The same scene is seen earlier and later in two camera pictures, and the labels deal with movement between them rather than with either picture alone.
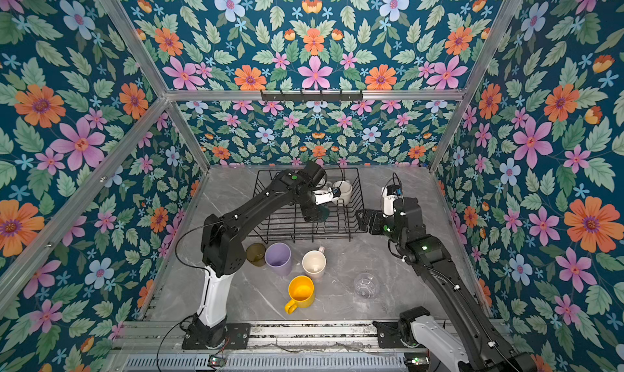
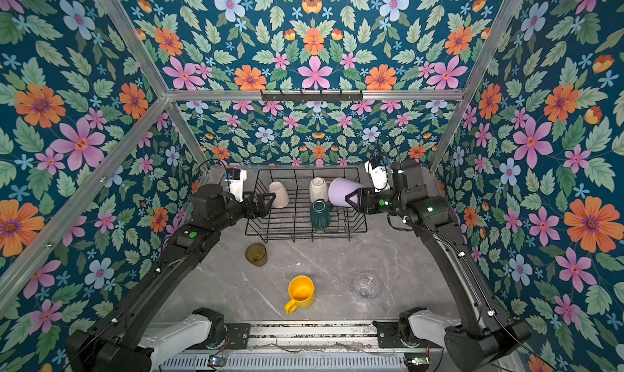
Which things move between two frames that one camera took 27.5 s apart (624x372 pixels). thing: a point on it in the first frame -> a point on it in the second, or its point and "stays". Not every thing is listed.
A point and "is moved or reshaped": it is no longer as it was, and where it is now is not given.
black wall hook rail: [312, 97] stays
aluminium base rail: [145, 336] stays
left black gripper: [312, 214] -> [261, 211]
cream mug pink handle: [314, 263] is moved or reshaped
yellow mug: [301, 293] stays
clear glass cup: [366, 286] stays
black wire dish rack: [283, 220] stays
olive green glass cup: [255, 254] stays
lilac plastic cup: [278, 256] -> [339, 188]
